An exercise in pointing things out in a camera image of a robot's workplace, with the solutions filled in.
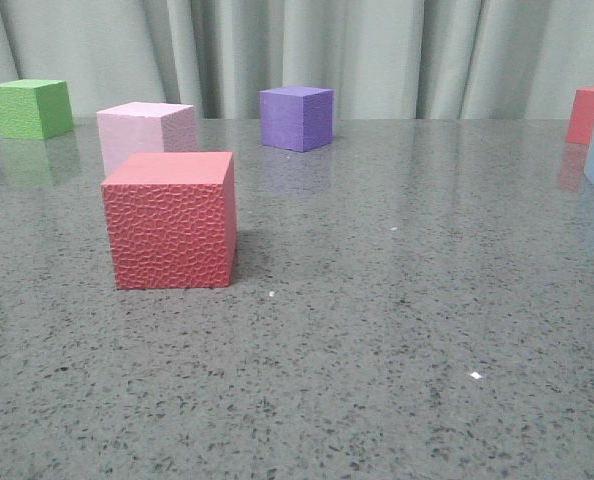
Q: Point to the purple foam cube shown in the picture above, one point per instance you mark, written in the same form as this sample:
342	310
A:
296	118

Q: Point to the large red textured cube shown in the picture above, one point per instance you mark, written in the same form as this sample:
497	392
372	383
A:
171	220

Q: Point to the pink foam cube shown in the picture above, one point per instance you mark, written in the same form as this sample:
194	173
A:
145	127

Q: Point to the grey-green curtain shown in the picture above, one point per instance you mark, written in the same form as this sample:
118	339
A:
383	59

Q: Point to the green foam cube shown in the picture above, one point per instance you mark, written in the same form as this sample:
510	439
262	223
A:
35	109

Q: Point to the red cube far right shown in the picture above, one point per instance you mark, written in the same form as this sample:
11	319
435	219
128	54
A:
581	122

